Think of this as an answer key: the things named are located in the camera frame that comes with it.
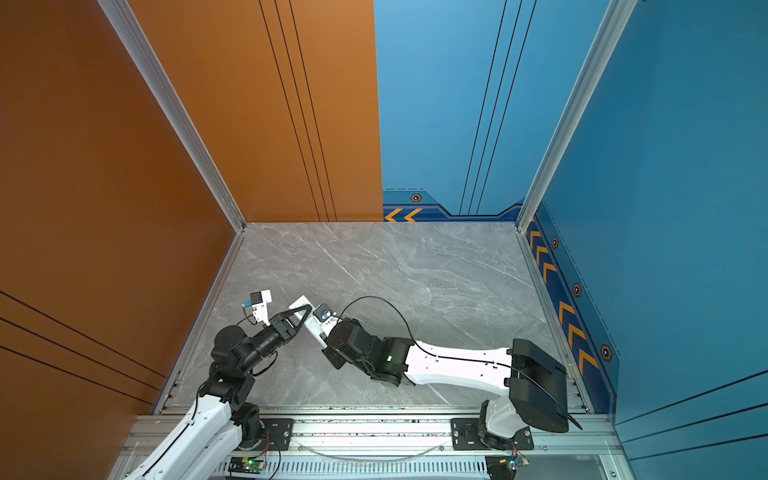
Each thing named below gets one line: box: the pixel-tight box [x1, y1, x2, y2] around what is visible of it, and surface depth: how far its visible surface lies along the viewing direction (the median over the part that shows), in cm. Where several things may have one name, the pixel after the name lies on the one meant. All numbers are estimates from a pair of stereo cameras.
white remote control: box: [289, 295, 328, 350], surface depth 75 cm
